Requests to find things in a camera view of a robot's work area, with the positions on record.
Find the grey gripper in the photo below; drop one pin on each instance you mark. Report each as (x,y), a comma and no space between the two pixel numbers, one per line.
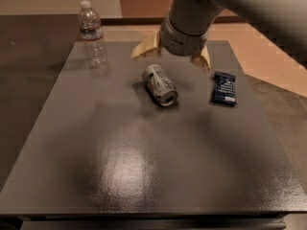
(182,42)

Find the silver 7up soda can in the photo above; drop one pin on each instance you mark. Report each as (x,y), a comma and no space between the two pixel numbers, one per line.
(160,85)

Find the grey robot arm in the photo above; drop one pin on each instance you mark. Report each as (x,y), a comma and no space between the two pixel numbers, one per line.
(185,28)

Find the dark blue snack packet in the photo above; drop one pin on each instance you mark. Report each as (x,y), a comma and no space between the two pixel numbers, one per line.
(224,90)

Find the clear plastic water bottle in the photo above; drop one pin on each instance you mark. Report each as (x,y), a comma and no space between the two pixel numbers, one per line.
(92,34)

